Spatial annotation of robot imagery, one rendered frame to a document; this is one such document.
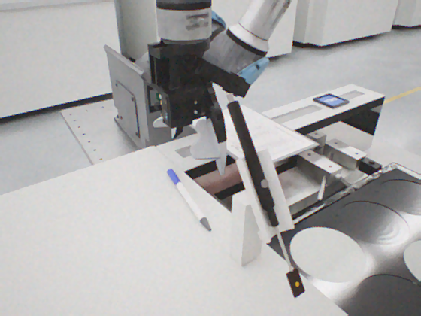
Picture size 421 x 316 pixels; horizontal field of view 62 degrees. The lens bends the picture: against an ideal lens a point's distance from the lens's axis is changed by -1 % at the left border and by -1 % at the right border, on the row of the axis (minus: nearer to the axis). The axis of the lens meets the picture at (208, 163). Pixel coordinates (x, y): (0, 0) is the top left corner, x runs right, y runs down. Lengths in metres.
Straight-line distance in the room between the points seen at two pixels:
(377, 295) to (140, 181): 0.35
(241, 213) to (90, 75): 2.99
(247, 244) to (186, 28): 0.28
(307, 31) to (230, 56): 4.28
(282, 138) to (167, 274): 0.34
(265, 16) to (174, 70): 0.41
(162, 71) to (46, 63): 2.67
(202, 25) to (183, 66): 0.07
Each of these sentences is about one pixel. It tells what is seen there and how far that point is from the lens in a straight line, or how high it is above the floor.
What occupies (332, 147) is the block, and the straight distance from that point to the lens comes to 0.75.
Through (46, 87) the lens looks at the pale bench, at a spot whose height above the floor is 0.24.
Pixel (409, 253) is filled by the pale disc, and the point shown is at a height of 0.90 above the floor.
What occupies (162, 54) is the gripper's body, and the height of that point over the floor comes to 1.13.
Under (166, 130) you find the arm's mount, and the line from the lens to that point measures 0.83.
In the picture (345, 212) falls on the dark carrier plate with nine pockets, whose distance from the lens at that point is 0.60.
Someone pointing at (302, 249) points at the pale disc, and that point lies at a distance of 0.52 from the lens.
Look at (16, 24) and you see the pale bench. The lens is 3.07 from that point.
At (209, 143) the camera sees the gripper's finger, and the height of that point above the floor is 1.00.
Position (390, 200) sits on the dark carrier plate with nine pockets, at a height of 0.90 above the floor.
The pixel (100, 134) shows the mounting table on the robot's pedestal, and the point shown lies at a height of 0.82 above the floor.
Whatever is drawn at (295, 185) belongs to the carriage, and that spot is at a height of 0.88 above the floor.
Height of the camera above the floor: 1.26
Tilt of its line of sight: 33 degrees down
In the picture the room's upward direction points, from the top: straight up
